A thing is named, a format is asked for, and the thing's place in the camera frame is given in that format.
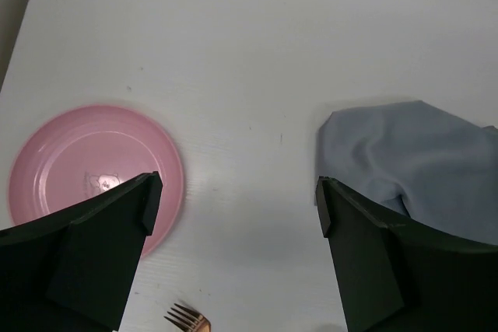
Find grey cloth placemat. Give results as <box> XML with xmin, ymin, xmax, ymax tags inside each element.
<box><xmin>316</xmin><ymin>101</ymin><xmax>497</xmax><ymax>244</ymax></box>

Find pink plastic plate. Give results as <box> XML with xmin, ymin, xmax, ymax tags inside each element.
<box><xmin>7</xmin><ymin>105</ymin><xmax>184</xmax><ymax>255</ymax></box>

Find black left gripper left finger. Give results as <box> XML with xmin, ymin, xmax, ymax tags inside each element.
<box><xmin>1</xmin><ymin>172</ymin><xmax>163</xmax><ymax>331</ymax></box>

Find copper fork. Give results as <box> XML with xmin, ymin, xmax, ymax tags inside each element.
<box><xmin>164</xmin><ymin>303</ymin><xmax>212</xmax><ymax>332</ymax></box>

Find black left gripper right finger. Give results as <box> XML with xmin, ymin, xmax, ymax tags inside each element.
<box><xmin>316</xmin><ymin>178</ymin><xmax>497</xmax><ymax>331</ymax></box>

